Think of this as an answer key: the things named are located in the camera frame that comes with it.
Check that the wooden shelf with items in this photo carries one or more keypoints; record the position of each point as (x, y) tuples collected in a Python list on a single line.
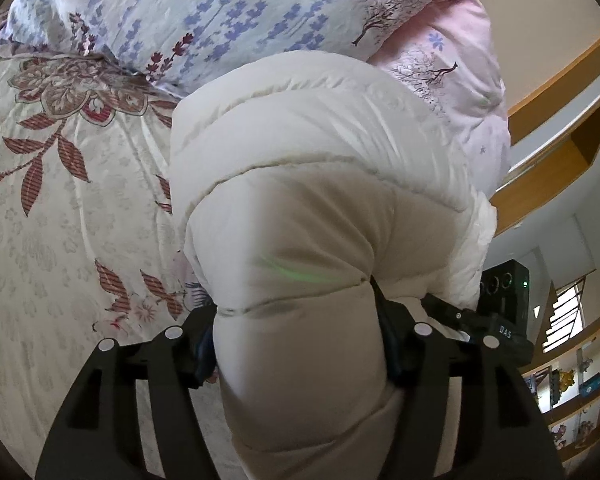
[(566, 385)]

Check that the right pink tree pillow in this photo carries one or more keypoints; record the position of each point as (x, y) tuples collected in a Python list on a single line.
[(446, 55)]

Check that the window with blinds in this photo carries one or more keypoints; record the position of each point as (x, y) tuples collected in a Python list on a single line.
[(567, 318)]

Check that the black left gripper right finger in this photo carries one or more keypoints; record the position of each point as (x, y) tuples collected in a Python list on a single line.
[(467, 413)]

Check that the left floral pink pillow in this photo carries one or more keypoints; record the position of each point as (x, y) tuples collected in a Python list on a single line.
[(183, 44)]

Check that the beige puffer down jacket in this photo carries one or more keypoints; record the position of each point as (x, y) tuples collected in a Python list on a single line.
[(301, 184)]

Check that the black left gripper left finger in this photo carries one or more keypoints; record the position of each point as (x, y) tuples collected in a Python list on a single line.
[(96, 432)]

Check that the floral beige quilt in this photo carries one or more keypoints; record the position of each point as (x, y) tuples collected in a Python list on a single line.
[(87, 246)]

